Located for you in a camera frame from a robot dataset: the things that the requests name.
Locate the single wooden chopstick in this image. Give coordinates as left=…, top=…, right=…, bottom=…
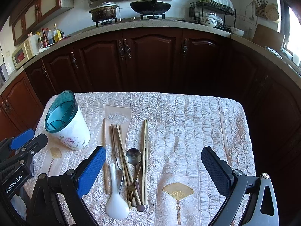
left=102, top=118, right=111, bottom=195

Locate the white floral utensil cup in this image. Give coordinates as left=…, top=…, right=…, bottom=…
left=44, top=90, right=91, bottom=150

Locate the white ceramic soup spoon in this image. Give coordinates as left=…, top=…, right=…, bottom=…
left=105, top=163, right=130, bottom=219

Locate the gold metal fork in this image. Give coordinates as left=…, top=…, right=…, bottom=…
left=127, top=167, right=141, bottom=202

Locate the brown handled chopstick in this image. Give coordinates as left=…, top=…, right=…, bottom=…
left=110, top=124, right=118, bottom=159

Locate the white quilted table cloth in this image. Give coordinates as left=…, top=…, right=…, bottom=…
left=34, top=92, right=256, bottom=225

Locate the beige microwave oven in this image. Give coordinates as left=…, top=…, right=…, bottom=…
left=12, top=35, right=39, bottom=70

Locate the dark sauce bottle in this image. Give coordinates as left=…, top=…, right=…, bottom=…
left=42, top=29, right=49, bottom=48

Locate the wooden upper cabinet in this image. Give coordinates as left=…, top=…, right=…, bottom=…
left=9, top=0, right=74, bottom=45

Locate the metal cooking pot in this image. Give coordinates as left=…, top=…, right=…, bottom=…
left=89, top=2, right=118, bottom=22

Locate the wooden cutting board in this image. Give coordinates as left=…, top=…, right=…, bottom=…
left=252, top=24, right=285, bottom=52

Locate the white bowl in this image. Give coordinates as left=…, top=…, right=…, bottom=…
left=231, top=27, right=244, bottom=37

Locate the gas stove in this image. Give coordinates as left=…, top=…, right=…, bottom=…
left=95, top=14, right=165, bottom=27

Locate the black wok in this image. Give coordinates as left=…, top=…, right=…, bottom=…
left=130, top=0, right=171, bottom=15

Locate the black dish rack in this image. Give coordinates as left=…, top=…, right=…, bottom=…
left=189, top=0, right=237, bottom=31

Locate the wall chopstick holder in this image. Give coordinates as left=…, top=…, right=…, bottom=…
left=252, top=0, right=268, bottom=20

